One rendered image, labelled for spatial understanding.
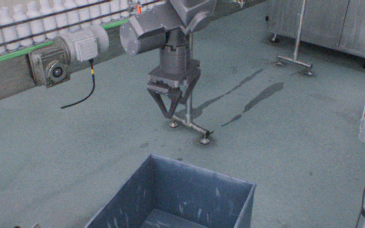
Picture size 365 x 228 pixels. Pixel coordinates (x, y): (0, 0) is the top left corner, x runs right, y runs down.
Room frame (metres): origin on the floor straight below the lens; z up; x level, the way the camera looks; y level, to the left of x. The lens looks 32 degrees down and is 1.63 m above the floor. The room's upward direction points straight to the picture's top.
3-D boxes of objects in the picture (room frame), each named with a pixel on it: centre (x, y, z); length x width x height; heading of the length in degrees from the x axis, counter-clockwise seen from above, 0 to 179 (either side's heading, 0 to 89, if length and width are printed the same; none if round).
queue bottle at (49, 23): (1.67, 0.60, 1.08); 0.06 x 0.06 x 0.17
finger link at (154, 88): (0.67, 0.03, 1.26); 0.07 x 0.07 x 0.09; 64
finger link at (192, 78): (0.70, 0.01, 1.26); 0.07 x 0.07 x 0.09; 64
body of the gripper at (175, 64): (0.69, 0.02, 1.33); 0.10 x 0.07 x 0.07; 154
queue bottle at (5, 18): (1.54, 0.72, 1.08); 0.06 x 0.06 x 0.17
